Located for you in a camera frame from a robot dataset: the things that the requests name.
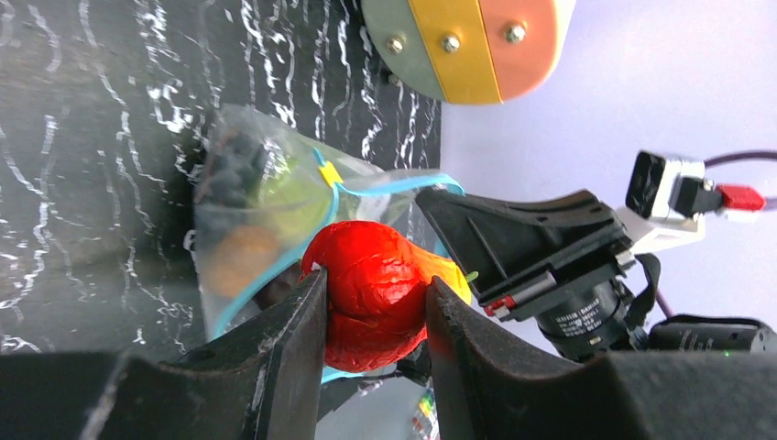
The green cabbage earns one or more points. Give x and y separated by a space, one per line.
291 198

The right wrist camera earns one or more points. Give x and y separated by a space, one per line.
669 198

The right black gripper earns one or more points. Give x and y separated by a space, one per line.
558 260

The black grape bunch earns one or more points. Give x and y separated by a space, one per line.
233 170

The red strawberry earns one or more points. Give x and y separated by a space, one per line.
376 292

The orange fruit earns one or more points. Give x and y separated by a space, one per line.
243 254

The clear zip top bag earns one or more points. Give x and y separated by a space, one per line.
360 191

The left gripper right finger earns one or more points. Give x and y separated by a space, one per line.
490 384

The round drawer cabinet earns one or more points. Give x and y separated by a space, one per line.
469 52

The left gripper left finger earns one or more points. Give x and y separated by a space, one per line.
259 381

